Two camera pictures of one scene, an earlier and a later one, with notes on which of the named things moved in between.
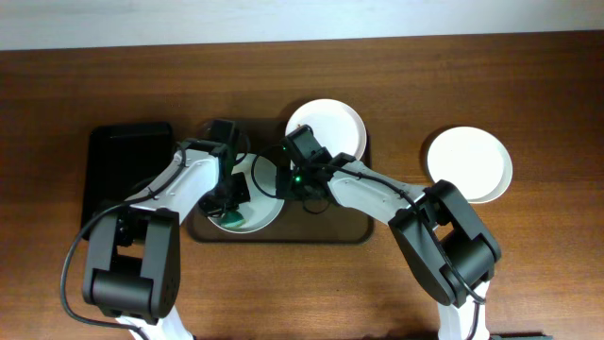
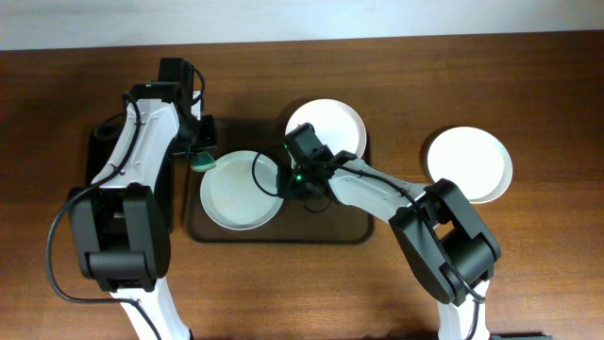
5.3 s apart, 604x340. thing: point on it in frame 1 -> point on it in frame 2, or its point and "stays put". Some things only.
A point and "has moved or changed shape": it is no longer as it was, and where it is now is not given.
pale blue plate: (264, 207) stays put
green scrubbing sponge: (233, 220) has moved or changed shape
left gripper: (210, 206) -> (209, 136)
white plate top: (336, 125) stays put
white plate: (474, 159) stays put
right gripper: (285, 188) stays put
